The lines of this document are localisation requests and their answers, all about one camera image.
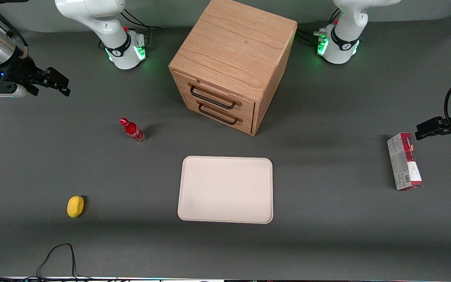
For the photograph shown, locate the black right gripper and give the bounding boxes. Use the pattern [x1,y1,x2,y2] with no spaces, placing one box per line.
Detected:
[0,53,71,97]

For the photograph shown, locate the black metal drawer handle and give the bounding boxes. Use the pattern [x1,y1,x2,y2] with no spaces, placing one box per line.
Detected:
[188,83,243,110]
[196,100,244,126]

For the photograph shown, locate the wooden drawer with worn handle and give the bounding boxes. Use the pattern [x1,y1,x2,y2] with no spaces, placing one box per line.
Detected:
[172,70,256,120]

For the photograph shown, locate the wooden drawer cabinet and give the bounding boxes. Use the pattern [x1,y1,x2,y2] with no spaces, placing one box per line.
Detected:
[168,0,298,137]

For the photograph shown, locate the red and grey carton box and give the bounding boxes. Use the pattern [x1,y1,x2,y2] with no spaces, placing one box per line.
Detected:
[386,132,424,192]

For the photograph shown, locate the red cola bottle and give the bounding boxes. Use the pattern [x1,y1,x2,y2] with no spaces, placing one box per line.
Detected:
[119,117,147,144]

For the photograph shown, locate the yellow lemon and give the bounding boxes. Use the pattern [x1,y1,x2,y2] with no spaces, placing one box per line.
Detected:
[67,195,85,219]

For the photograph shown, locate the beige plastic tray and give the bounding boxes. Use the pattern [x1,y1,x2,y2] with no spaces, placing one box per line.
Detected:
[177,155,274,225]

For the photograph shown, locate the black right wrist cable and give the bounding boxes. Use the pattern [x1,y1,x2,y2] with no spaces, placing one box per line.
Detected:
[0,2,29,60]

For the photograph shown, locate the black right arm base cables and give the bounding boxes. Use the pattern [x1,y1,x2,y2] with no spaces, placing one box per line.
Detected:
[120,9,162,51]

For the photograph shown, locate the black arm base cables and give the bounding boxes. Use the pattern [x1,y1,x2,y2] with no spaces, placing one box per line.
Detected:
[295,8,343,47]
[120,9,162,51]

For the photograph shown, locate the black left arm base cables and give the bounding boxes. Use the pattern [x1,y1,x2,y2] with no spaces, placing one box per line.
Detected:
[295,8,343,47]

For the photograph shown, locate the black cable loop on table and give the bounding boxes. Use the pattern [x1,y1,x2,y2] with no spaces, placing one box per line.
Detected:
[0,243,93,282]

